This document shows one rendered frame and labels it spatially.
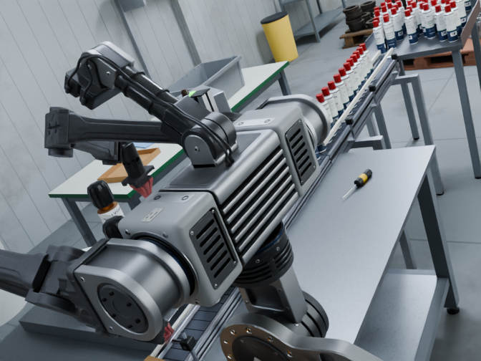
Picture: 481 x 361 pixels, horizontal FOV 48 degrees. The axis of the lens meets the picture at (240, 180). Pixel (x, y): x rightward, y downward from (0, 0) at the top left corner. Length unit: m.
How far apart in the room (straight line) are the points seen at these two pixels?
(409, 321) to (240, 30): 5.62
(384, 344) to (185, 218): 1.66
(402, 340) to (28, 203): 3.64
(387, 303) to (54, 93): 3.76
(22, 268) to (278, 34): 6.60
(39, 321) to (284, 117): 1.38
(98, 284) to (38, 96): 4.49
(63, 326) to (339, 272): 0.95
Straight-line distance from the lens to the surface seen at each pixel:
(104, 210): 2.17
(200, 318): 1.68
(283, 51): 7.48
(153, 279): 0.76
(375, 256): 1.75
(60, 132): 1.21
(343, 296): 1.63
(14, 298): 4.25
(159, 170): 3.15
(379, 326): 2.41
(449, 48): 3.29
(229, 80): 3.90
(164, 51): 6.31
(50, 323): 2.06
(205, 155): 0.88
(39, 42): 5.33
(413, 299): 2.50
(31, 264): 1.00
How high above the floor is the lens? 1.85
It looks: 24 degrees down
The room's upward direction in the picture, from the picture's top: 21 degrees counter-clockwise
